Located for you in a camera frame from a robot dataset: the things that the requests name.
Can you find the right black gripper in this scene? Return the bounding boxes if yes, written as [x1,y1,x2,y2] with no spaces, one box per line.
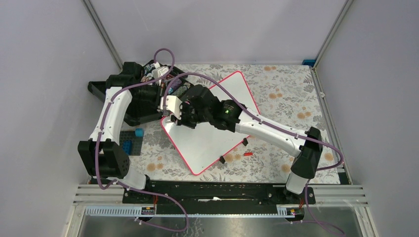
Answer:
[171,101,211,129]

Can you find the pink-framed whiteboard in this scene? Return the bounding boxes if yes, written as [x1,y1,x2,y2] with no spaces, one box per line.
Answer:
[160,71,260,176]

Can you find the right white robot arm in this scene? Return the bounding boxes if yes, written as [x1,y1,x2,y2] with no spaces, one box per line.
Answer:
[167,85,324,203]

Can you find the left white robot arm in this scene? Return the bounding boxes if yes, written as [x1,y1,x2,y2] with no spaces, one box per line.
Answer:
[78,61,172,203]

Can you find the light blue building block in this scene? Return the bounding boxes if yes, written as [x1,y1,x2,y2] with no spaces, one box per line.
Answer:
[134,128,144,137]

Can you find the black poker chip case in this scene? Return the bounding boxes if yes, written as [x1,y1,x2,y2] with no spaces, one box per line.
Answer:
[87,61,194,126]

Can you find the black building block plate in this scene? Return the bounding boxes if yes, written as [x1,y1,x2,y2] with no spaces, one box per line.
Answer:
[120,131,144,156]

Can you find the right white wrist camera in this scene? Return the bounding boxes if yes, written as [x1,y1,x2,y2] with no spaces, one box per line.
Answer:
[160,95,182,120]

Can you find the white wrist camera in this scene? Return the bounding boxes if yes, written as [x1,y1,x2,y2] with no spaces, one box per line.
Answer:
[152,62,169,79]
[160,95,182,120]

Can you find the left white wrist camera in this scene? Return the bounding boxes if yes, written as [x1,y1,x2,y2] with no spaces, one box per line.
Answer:
[152,62,169,79]

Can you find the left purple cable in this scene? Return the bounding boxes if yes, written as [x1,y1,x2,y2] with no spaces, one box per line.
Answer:
[95,48,176,191]

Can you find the purple cable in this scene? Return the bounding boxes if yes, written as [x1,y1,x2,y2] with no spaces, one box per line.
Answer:
[95,48,176,191]
[163,72,344,171]

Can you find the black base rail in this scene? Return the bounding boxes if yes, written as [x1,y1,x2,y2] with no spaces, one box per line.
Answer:
[122,180,316,215]

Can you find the white cable duct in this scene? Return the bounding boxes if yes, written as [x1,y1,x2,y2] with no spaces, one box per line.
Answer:
[84,206,156,217]

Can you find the blue corner bracket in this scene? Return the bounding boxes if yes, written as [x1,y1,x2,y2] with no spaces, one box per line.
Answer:
[302,59,316,67]

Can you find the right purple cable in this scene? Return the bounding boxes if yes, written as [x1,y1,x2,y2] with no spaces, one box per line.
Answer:
[163,72,344,171]

